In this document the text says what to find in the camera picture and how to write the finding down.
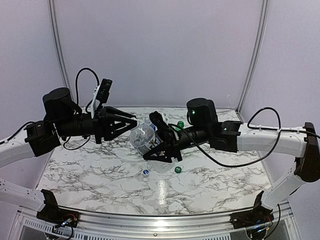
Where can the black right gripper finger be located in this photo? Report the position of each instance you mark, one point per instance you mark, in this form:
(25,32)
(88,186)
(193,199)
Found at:
(162,129)
(161,153)

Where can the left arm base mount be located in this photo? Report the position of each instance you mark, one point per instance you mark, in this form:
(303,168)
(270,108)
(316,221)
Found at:
(51,212)

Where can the green bottle cap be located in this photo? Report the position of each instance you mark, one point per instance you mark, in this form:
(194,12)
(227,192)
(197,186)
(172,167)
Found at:
(178,170)

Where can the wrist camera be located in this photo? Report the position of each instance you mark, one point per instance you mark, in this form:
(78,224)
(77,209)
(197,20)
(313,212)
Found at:
(100,96)
(175,130)

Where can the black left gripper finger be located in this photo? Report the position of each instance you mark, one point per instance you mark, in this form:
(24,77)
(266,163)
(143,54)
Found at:
(116,129)
(115,113)

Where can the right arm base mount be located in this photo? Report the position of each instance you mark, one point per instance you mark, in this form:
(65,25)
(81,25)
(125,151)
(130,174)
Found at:
(256,216)

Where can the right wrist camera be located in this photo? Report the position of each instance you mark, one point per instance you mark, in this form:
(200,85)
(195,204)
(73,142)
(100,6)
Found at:
(175,130)

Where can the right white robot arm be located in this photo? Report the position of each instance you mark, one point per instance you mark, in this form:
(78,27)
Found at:
(235,136)

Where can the clear bottle white cap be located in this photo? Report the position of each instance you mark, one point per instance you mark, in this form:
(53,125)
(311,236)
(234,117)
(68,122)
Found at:
(143,138)

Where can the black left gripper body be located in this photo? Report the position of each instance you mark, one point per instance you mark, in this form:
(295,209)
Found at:
(66,127)

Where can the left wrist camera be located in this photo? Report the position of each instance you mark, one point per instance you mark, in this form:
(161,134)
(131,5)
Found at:
(100,96)

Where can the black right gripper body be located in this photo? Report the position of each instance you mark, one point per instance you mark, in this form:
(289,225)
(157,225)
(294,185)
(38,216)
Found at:
(173,146)

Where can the aluminium front rail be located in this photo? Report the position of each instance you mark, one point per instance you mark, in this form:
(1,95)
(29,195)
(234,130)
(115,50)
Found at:
(111,226)

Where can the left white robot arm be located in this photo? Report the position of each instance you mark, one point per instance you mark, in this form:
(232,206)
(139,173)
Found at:
(34,139)

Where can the clear bottle blue label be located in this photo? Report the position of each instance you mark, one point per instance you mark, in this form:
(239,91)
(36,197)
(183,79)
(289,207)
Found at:
(148,122)

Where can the green plastic bottle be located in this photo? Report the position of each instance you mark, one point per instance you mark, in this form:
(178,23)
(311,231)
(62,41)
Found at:
(180,125)

